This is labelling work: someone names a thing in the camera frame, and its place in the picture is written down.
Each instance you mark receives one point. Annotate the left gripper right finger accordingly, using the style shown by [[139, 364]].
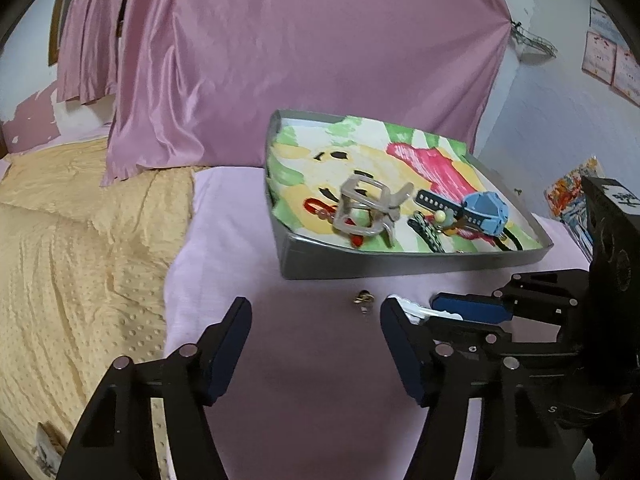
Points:
[[518, 436]]

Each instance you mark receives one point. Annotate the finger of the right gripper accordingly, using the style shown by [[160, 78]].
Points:
[[461, 333], [472, 308]]

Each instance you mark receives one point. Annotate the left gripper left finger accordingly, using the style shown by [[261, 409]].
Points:
[[114, 437]]

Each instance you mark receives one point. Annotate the white scalloped hair clip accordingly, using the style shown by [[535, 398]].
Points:
[[418, 314]]

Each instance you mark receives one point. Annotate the black green patterned hair clip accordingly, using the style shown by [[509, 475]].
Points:
[[426, 231]]

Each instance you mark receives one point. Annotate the light blue kids smartwatch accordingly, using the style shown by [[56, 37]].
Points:
[[483, 212]]

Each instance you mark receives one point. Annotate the gold red stud earring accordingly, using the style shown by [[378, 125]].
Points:
[[364, 301]]

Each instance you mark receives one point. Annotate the beige claw hair clip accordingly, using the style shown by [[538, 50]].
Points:
[[369, 208]]

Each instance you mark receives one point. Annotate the stack of books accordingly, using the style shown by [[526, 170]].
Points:
[[567, 203]]

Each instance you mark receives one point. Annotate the pink table cloth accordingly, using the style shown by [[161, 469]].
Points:
[[315, 394]]

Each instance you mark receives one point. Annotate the grey shallow tray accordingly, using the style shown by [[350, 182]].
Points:
[[400, 259]]

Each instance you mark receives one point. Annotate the yellow bed cover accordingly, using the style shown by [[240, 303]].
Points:
[[83, 266]]

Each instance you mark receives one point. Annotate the colourful cartoon towel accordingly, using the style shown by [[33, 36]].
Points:
[[390, 185]]

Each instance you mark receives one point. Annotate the large pink curtain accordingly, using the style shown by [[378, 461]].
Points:
[[198, 80]]

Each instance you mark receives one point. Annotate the tied pink window curtain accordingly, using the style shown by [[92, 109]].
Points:
[[88, 53]]

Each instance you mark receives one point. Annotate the wall certificates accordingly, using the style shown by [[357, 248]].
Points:
[[608, 58]]

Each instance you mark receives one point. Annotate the wire wall shelf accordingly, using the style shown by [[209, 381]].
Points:
[[529, 48]]

